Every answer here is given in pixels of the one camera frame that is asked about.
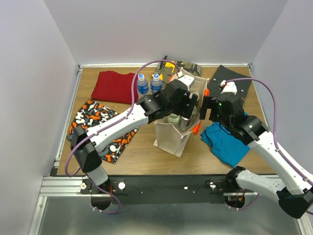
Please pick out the orange black patterned shorts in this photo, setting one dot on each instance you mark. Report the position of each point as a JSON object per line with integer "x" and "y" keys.
{"x": 92, "y": 114}

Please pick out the camouflage yellow green shorts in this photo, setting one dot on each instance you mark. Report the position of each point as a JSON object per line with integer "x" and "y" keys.
{"x": 166, "y": 70}

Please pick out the beige canvas tote bag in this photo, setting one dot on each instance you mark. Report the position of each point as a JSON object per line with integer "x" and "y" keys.
{"x": 171, "y": 139}

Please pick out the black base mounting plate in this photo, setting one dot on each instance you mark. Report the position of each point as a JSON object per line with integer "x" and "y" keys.
{"x": 170, "y": 189}

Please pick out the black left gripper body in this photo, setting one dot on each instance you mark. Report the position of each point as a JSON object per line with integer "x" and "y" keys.
{"x": 181, "y": 109}

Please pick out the Pocari Sweat bottle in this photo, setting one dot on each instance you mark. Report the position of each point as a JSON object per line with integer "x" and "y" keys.
{"x": 156, "y": 83}
{"x": 142, "y": 85}

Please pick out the dark grey buttoned garment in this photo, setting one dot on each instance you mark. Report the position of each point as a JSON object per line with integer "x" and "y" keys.
{"x": 221, "y": 74}

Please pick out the aluminium table frame rail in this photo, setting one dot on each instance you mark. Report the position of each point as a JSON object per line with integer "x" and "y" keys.
{"x": 61, "y": 206}

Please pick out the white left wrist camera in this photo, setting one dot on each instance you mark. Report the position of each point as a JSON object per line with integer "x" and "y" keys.
{"x": 186, "y": 79}

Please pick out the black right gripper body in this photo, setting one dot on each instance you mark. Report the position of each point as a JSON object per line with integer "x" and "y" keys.
{"x": 220, "y": 117}

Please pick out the green cap glass bottle front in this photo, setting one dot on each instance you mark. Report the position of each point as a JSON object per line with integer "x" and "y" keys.
{"x": 174, "y": 119}

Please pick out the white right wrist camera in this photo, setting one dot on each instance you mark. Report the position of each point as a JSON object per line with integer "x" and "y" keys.
{"x": 228, "y": 87}

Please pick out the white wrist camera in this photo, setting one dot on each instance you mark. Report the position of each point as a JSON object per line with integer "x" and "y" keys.
{"x": 186, "y": 79}
{"x": 228, "y": 87}

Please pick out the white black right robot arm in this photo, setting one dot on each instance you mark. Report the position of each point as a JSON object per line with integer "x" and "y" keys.
{"x": 293, "y": 190}

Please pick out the teal blue shirt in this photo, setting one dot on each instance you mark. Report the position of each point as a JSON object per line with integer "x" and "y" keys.
{"x": 223, "y": 145}

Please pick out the folded red shirt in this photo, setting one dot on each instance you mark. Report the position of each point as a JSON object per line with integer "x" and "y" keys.
{"x": 114, "y": 87}

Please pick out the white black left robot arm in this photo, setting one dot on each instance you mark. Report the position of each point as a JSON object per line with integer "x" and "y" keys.
{"x": 87, "y": 143}

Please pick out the red tab can front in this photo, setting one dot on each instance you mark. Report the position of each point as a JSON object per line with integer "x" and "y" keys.
{"x": 184, "y": 123}

